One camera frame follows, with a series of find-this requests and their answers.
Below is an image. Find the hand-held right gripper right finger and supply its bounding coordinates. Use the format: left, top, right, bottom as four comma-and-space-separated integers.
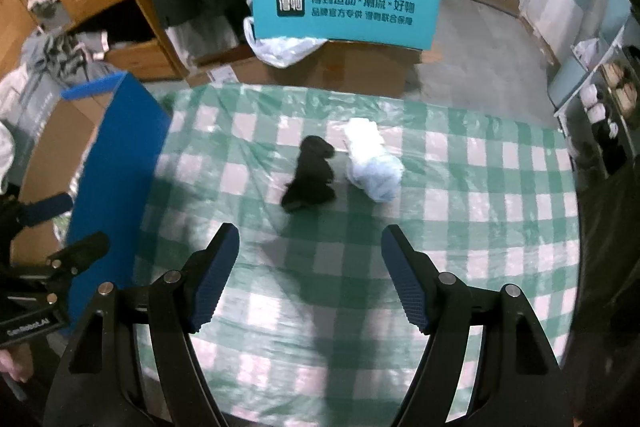
381, 224, 563, 427

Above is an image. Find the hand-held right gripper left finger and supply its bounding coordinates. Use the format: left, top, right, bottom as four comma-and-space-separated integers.
45, 222, 241, 427

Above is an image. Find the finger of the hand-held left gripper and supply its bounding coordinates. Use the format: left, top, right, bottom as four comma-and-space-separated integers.
10, 231, 111, 293
0, 192, 75, 238

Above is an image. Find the blue-rimmed cardboard box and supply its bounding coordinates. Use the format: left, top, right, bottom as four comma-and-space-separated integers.
10, 73, 172, 338

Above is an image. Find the light blue white sock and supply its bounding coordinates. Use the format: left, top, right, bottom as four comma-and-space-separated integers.
342, 117, 405, 202

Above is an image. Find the black sock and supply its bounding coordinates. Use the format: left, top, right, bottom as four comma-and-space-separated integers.
280, 135, 337, 212

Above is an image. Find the person's left hand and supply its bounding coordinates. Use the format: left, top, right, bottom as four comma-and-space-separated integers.
0, 344, 28, 383

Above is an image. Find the green white checked tablecloth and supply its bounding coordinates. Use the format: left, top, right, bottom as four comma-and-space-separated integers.
135, 84, 581, 423

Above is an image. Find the grey printed tote bag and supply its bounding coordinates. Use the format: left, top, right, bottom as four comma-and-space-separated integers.
0, 72, 66, 138

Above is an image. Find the grey clothing pile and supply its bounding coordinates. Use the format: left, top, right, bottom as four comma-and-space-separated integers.
25, 29, 126, 82

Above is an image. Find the brown cardboard box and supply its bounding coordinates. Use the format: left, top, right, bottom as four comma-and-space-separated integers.
185, 39, 441, 100

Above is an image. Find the white plastic bag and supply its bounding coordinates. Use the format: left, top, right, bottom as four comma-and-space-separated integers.
243, 16, 326, 68

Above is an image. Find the grey shoe rack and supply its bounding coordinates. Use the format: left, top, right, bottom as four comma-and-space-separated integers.
552, 39, 640, 180

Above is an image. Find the teal printed box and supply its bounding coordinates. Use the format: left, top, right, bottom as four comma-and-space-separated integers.
250, 0, 443, 52

